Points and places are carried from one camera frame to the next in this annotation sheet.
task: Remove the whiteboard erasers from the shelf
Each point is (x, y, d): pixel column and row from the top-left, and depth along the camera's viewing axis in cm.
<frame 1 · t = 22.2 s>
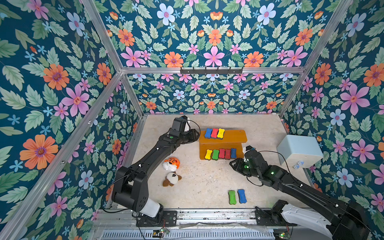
left hand: (198, 132, 85), fingers open
right hand: (230, 163, 78), fingers open
orange wooden two-tier shelf: (232, 139, 90), point 14 cm above the table
blue eraser top left: (208, 133, 91), point 16 cm above the table
red eraser top shelf: (214, 133, 90), point 17 cm above the table
yellow eraser top shelf: (220, 135, 90), point 16 cm above the table
green eraser top shelf: (231, 194, 82), on the table
blue eraser top right: (241, 195, 82), on the table
yellow eraser bottom shelf: (208, 155, 95), point 4 cm above the table
green eraser bottom shelf: (215, 154, 95), point 4 cm above the table
red eraser bottom left: (222, 153, 97), point 3 cm above the table
red eraser bottom right: (227, 153, 97), point 3 cm above the table
orange tiger plush toy: (171, 164, 89), point 6 cm above the table
brown white dog plush: (171, 178, 86), point 3 cm above the table
light blue box: (298, 149, 84), point 15 cm above the table

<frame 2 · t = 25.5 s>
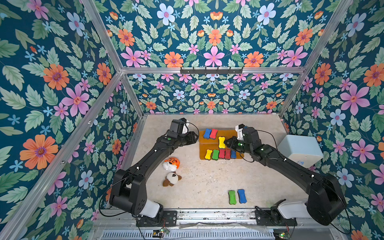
left hand: (197, 135, 84), fingers open
right hand: (223, 140, 81), fingers closed
yellow eraser top shelf: (221, 144, 83), point 18 cm above the table
the other named things where they were.

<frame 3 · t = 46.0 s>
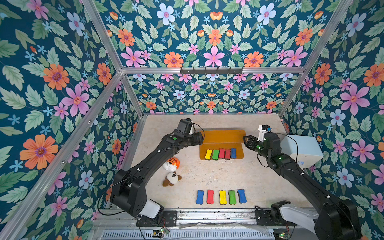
left hand: (200, 137, 83), fingers open
right hand: (246, 136, 82), fingers open
blue eraser top left: (200, 197, 81), point 2 cm above the table
red eraser top shelf: (210, 196, 82), on the table
yellow eraser top shelf: (223, 197, 80), point 2 cm above the table
the other named things where they were.

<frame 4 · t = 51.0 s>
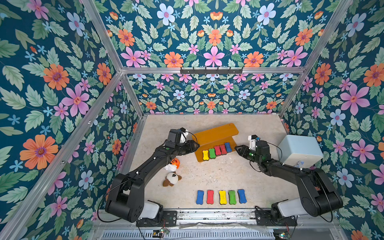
left hand: (198, 144, 84), fingers open
right hand: (236, 147, 90), fingers open
orange wooden two-tier shelf: (216, 136, 93), point 13 cm above the table
yellow eraser bottom shelf: (205, 156, 95), point 3 cm above the table
green eraser bottom shelf: (212, 153, 96), point 4 cm above the table
red eraser bottom left: (217, 150, 98), point 4 cm above the table
red eraser bottom right: (223, 149, 98), point 4 cm above the table
blue eraser bottom shelf: (228, 147, 100), point 3 cm above the table
the other named things where they were.

